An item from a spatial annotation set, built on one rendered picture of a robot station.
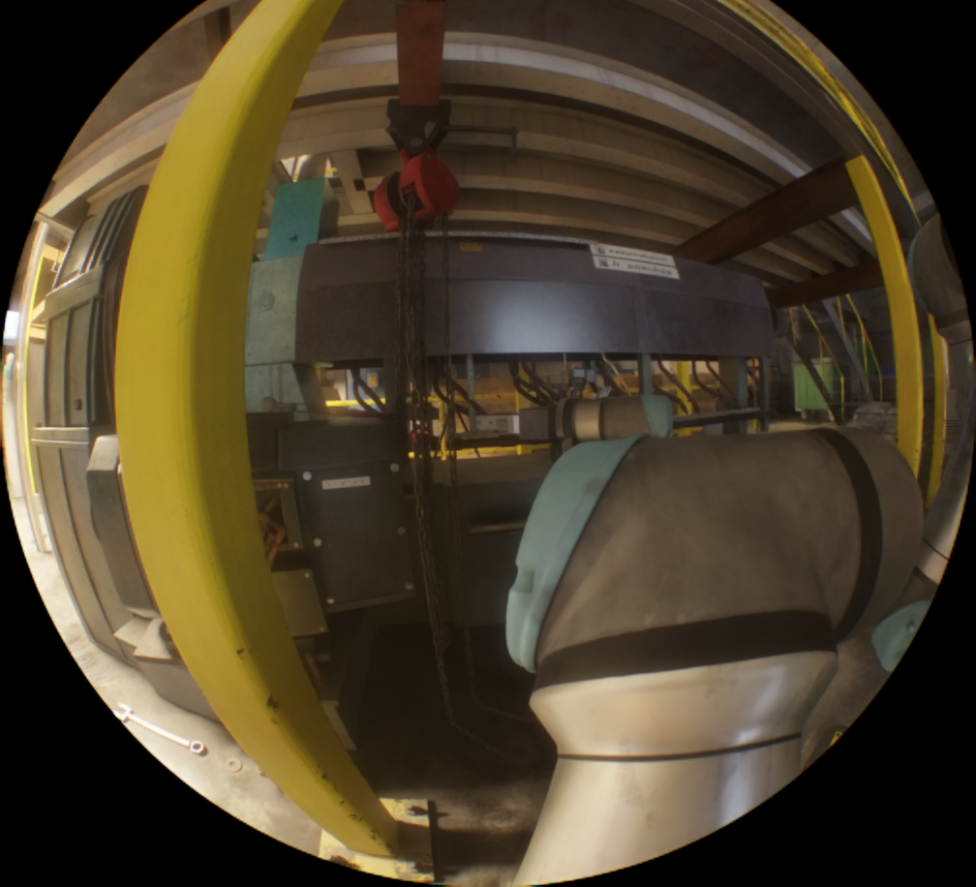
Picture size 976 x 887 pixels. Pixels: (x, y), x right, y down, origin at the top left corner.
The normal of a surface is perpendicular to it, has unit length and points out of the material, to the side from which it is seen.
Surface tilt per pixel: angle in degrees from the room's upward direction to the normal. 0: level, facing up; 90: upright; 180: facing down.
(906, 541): 73
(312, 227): 90
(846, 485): 43
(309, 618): 90
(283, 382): 90
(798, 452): 22
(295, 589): 90
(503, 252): 78
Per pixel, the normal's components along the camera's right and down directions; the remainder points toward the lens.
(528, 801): -0.04, -1.00
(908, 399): -0.99, 0.04
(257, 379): 0.15, 0.00
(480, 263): 0.14, -0.21
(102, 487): 0.47, -0.01
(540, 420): -0.54, 0.04
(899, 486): -0.14, -0.64
